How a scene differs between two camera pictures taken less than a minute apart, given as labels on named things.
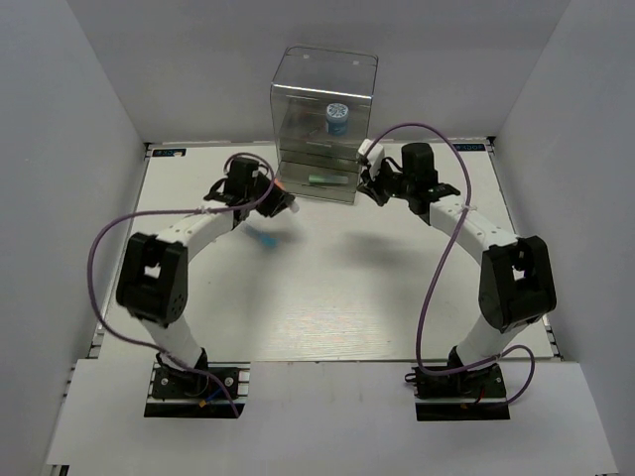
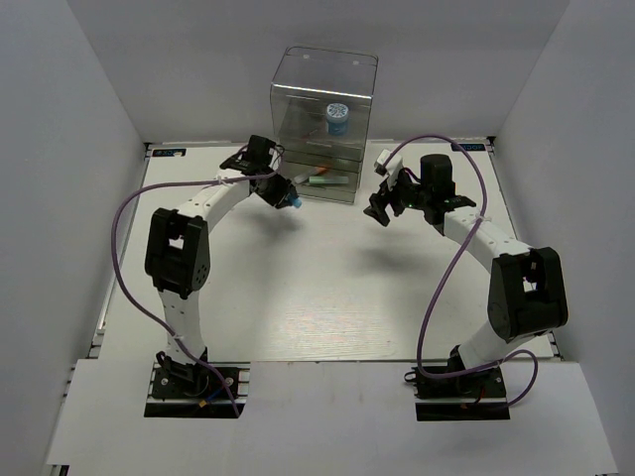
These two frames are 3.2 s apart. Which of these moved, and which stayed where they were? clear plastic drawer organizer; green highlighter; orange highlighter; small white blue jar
Moved: orange highlighter
Stayed: clear plastic drawer organizer; green highlighter; small white blue jar
